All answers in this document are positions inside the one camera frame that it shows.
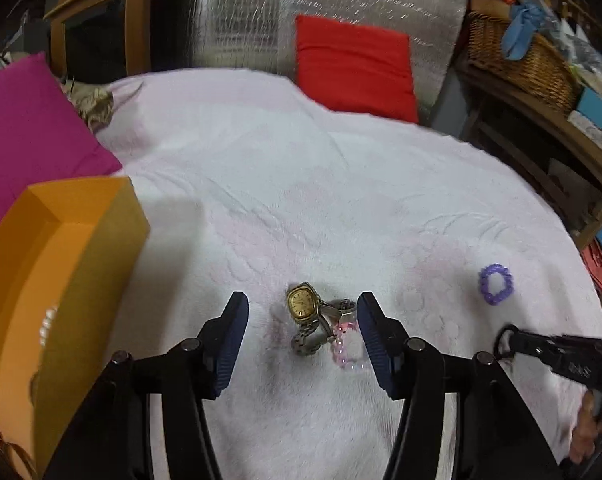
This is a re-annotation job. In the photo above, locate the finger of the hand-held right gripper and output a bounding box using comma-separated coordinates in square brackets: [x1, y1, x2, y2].
[510, 327, 564, 362]

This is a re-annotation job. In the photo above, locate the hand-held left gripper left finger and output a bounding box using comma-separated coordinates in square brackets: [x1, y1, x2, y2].
[41, 291, 250, 480]

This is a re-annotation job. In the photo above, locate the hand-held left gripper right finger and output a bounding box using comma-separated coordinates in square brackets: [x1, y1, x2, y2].
[357, 291, 577, 480]

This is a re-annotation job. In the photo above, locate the pink and white bead bracelet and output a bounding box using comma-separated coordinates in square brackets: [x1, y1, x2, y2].
[331, 322, 369, 372]

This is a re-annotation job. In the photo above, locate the gold face wristwatch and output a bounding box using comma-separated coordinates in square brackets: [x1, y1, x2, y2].
[287, 282, 357, 357]

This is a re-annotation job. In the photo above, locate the orange cardboard box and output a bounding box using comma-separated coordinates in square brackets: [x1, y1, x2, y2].
[0, 176, 151, 480]

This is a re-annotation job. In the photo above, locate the person's right hand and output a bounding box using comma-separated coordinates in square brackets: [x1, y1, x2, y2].
[568, 390, 602, 466]

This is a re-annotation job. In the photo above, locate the wooden shelf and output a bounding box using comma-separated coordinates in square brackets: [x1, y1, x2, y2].
[456, 55, 602, 251]

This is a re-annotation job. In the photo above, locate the teal box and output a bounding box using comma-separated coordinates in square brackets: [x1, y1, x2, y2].
[576, 85, 602, 136]

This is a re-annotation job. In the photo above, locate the light wicker basket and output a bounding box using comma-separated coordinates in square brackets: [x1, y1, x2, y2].
[467, 10, 582, 113]

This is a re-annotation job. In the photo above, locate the camouflage cloth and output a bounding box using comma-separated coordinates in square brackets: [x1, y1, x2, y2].
[63, 77, 116, 133]

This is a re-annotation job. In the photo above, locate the red pillow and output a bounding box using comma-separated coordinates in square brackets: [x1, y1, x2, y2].
[295, 14, 419, 123]

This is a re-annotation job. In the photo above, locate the magenta pillow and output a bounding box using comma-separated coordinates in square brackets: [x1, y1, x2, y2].
[0, 52, 124, 253]

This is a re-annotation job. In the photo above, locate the blue cloth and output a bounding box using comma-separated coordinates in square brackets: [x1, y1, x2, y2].
[501, 1, 547, 61]

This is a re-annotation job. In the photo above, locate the silver foil insulation sheet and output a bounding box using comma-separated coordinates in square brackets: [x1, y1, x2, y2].
[188, 0, 469, 123]

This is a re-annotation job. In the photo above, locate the wooden cabinet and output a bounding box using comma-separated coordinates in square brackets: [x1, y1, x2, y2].
[43, 0, 197, 81]

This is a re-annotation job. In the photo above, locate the purple bead bracelet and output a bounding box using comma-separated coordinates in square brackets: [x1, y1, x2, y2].
[478, 263, 515, 306]

